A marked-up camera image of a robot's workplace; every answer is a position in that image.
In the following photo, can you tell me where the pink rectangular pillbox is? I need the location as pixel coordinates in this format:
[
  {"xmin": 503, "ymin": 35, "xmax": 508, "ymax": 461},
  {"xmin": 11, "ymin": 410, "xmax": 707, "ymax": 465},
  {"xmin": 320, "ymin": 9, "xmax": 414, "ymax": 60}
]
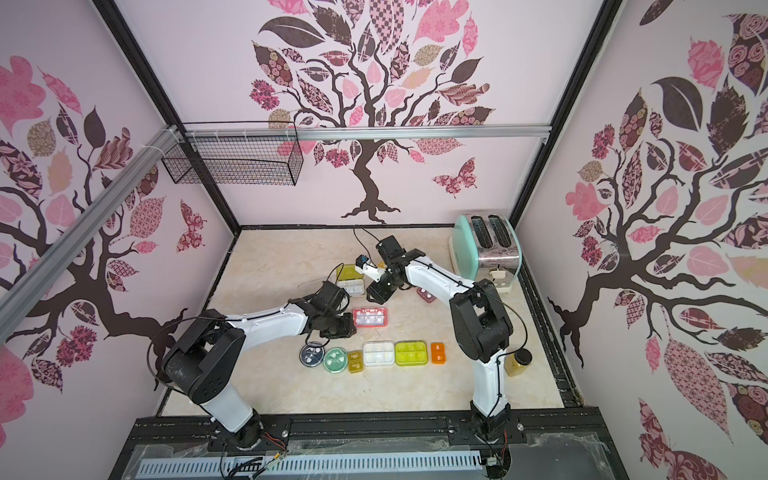
[{"xmin": 352, "ymin": 307, "xmax": 388, "ymax": 328}]

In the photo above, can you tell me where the navy round pillbox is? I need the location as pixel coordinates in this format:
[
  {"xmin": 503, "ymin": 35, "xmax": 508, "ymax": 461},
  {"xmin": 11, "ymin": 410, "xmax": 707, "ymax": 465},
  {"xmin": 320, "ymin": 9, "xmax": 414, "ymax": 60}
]
[{"xmin": 299, "ymin": 342, "xmax": 325, "ymax": 368}]

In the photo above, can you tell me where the magenta small pillbox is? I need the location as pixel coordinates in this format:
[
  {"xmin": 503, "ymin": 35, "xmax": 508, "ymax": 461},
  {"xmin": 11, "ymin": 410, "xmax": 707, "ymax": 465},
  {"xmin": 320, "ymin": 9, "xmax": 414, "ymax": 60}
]
[{"xmin": 416, "ymin": 288, "xmax": 436, "ymax": 303}]

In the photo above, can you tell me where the green round pillbox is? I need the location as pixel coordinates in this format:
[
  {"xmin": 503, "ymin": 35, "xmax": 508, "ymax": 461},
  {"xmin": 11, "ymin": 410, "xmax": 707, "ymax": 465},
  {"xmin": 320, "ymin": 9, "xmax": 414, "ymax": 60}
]
[{"xmin": 323, "ymin": 347, "xmax": 349, "ymax": 374}]

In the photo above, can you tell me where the yellow small pillbox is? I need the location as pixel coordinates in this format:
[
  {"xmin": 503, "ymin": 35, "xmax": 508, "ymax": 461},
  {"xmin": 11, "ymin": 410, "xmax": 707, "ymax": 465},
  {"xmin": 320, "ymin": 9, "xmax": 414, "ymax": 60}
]
[{"xmin": 347, "ymin": 350, "xmax": 364, "ymax": 374}]

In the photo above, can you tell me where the white square pillbox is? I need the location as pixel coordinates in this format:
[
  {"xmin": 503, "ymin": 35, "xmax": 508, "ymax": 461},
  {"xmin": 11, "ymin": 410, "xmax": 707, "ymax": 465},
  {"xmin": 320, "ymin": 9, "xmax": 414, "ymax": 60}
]
[{"xmin": 362, "ymin": 341, "xmax": 395, "ymax": 368}]

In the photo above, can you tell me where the lime green square pillbox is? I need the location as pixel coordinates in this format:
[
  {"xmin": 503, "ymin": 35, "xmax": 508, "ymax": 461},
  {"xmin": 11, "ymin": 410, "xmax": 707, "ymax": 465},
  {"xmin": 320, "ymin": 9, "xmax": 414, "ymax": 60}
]
[{"xmin": 394, "ymin": 340, "xmax": 429, "ymax": 367}]

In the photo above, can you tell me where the orange two-cell pillbox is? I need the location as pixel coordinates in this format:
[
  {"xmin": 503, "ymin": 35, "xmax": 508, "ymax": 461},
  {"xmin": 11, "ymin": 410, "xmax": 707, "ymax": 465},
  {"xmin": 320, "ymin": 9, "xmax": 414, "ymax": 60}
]
[{"xmin": 430, "ymin": 342, "xmax": 446, "ymax": 365}]

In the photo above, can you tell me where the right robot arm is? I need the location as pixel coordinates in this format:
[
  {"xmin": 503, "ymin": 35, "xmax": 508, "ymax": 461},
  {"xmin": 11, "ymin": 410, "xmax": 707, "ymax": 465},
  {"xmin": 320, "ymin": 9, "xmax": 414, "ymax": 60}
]
[{"xmin": 355, "ymin": 236, "xmax": 513, "ymax": 426}]

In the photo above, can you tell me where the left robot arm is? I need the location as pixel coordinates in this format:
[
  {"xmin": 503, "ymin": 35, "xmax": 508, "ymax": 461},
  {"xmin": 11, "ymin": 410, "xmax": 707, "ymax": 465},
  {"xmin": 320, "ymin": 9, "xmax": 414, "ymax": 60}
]
[{"xmin": 160, "ymin": 281, "xmax": 356, "ymax": 445}]

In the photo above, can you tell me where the lime green open pillbox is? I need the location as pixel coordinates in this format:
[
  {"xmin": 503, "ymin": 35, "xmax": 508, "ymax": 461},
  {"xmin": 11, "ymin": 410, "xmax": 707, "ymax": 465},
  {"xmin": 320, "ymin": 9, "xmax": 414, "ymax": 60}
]
[{"xmin": 334, "ymin": 264, "xmax": 365, "ymax": 297}]

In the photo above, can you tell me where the mint green toaster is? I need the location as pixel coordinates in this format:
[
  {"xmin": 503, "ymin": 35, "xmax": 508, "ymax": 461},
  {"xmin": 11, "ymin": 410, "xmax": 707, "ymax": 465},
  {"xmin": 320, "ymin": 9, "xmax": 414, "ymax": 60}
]
[{"xmin": 449, "ymin": 212, "xmax": 522, "ymax": 294}]

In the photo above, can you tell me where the yellow jar black lid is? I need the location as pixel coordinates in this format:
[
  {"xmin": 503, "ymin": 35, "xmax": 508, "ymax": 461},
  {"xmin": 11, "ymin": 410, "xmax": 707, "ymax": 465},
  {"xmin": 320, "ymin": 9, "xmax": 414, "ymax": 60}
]
[{"xmin": 504, "ymin": 348, "xmax": 533, "ymax": 377}]

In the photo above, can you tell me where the black wire basket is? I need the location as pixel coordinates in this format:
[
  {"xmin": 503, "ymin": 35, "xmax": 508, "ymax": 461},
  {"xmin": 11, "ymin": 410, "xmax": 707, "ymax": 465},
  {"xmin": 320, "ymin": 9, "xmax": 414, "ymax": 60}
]
[{"xmin": 163, "ymin": 120, "xmax": 304, "ymax": 186}]

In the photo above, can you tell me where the aluminium rail bar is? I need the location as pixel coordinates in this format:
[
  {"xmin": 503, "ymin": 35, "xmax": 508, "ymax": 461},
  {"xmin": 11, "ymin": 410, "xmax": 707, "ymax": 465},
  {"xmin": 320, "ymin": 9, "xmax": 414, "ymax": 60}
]
[{"xmin": 183, "ymin": 123, "xmax": 552, "ymax": 141}]

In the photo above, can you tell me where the white cable duct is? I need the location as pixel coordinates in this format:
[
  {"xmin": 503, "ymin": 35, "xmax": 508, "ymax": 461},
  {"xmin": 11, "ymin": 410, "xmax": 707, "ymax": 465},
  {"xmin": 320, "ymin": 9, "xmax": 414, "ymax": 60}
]
[{"xmin": 133, "ymin": 451, "xmax": 484, "ymax": 479}]

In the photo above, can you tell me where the left aluminium rail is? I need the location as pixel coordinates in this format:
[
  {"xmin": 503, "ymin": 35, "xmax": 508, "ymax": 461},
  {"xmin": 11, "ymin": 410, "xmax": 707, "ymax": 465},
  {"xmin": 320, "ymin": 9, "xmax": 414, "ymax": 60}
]
[{"xmin": 1, "ymin": 125, "xmax": 180, "ymax": 342}]

